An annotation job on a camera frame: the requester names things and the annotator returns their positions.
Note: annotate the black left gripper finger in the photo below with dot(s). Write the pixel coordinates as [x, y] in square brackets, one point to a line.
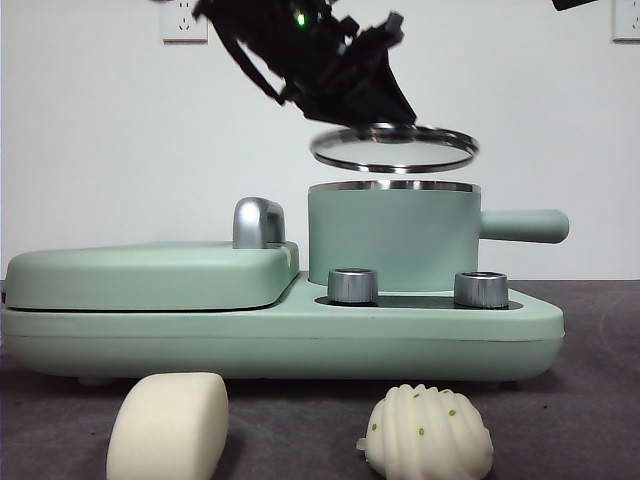
[390, 100]
[335, 112]

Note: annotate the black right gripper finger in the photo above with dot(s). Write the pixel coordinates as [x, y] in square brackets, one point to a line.
[567, 4]

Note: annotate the glass lid with green knob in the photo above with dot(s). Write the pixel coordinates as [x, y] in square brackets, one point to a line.
[395, 150]

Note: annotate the twisted scallion steamed bun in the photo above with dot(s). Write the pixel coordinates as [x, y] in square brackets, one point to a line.
[430, 440]

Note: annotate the plain white steamed bun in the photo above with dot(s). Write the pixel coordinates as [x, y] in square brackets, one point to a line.
[165, 430]

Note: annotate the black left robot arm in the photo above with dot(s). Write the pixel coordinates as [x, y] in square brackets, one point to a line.
[310, 55]

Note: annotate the silver control knob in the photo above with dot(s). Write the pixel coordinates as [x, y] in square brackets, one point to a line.
[352, 287]
[481, 290]

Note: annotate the green breakfast machine base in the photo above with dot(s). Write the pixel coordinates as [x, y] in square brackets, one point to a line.
[300, 345]

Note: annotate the green griddle cover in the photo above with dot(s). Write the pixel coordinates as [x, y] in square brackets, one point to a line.
[150, 280]

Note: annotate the white wall socket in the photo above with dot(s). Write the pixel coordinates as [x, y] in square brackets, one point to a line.
[182, 25]
[627, 20]

